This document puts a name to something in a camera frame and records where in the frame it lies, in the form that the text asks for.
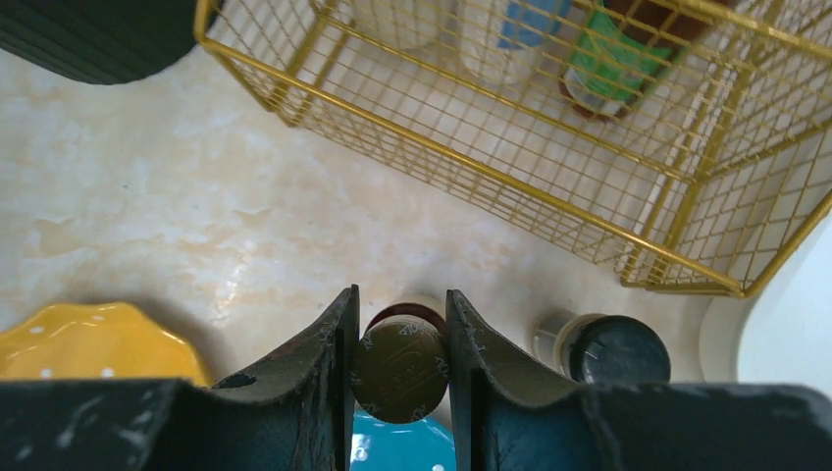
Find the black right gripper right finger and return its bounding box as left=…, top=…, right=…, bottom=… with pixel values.
left=445, top=289, right=831, bottom=470

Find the black ribbed trash bin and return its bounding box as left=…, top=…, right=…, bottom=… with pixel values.
left=1, top=0, right=197, bottom=85

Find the yellow dotted plate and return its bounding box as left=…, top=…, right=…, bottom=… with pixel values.
left=1, top=302, right=214, bottom=387

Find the gold wire basket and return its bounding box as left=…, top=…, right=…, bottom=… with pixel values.
left=193, top=1, right=831, bottom=297

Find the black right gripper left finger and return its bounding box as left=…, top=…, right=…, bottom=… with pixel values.
left=1, top=286, right=360, bottom=470

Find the blue dotted plate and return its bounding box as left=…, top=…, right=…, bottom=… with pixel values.
left=349, top=409, right=457, bottom=471

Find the black lid glass shaker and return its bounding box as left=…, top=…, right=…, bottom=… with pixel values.
left=350, top=0, right=455, bottom=50

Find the white plastic tub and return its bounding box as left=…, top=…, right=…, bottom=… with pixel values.
left=699, top=217, right=831, bottom=396

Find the small yellow label bottle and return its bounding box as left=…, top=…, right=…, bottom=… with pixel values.
left=350, top=297, right=450, bottom=424

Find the sauce bottle yellow cap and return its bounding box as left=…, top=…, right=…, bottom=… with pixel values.
left=559, top=0, right=713, bottom=122

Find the small black cap bottle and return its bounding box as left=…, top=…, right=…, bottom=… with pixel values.
left=532, top=310, right=671, bottom=384

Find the silver lid jar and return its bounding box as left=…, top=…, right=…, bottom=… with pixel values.
left=458, top=0, right=572, bottom=85

